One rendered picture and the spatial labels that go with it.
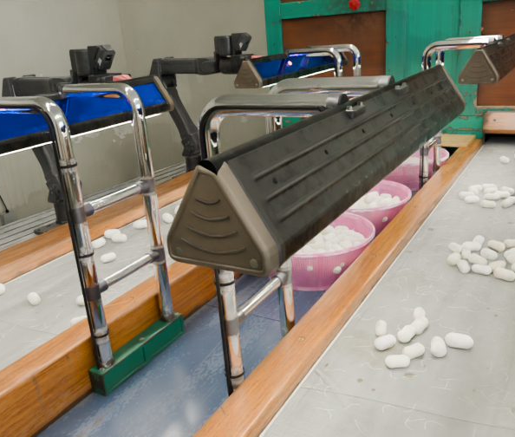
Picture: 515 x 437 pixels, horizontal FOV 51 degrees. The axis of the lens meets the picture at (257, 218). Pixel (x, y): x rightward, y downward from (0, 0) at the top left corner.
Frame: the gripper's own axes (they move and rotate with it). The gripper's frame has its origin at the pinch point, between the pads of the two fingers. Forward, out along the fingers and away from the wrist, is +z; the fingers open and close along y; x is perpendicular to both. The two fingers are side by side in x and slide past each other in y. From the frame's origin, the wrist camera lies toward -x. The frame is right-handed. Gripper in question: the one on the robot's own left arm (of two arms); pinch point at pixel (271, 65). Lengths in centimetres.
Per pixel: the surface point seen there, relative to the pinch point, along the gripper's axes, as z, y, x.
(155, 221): 37, -96, 16
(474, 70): 71, -34, -2
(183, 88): -146, 121, 26
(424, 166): 55, -13, 25
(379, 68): 20.1, 42.3, 5.1
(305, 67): 17.1, -8.5, -0.4
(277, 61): 16.0, -22.2, -3.3
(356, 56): 29.5, 0.4, -2.5
